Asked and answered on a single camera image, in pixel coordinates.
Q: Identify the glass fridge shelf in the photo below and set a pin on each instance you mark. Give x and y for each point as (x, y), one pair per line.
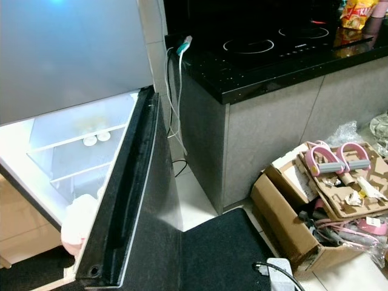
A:
(85, 170)
(54, 144)

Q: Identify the grey two door fridge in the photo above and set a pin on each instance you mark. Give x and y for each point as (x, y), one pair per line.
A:
(73, 54)

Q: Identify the dark fridge door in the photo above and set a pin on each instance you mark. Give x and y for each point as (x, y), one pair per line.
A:
(127, 200)

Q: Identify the white bag with red print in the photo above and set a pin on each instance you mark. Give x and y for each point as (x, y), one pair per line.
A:
(79, 221)

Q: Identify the black floor mat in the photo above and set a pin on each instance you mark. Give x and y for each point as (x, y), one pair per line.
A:
(36, 279)
(224, 254)

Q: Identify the teal charger plug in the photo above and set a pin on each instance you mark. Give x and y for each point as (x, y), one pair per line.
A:
(185, 46)

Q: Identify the black kitchen counter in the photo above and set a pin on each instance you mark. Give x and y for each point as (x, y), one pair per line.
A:
(254, 82)

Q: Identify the grey kitchen cabinet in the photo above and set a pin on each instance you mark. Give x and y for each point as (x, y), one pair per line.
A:
(267, 139)

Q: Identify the brown cardboard box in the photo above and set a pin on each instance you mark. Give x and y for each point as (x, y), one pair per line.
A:
(285, 224)

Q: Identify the black induction cooktop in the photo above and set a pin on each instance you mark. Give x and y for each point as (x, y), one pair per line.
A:
(279, 36)

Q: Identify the clear plastic wrap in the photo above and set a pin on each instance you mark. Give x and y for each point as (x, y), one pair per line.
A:
(342, 132)

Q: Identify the pink pedal resistance puller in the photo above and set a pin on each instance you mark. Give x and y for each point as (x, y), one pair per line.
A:
(342, 165)

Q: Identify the brown cardboard tray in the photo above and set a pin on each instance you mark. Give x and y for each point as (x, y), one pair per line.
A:
(339, 203)

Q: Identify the yellow snack bag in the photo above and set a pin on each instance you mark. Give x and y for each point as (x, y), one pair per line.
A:
(357, 13)

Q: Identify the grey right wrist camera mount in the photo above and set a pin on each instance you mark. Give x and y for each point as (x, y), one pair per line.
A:
(280, 279)

